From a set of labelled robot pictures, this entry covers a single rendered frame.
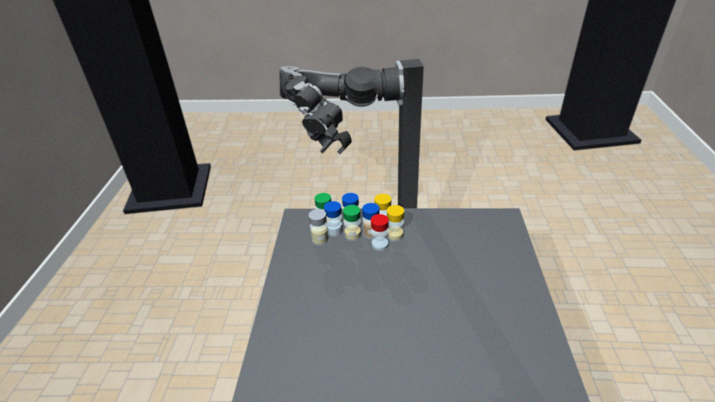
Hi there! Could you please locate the bottle with yellow cap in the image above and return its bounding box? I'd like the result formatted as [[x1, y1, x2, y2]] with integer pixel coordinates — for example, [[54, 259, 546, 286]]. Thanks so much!
[[387, 205, 404, 242], [374, 194, 391, 216]]

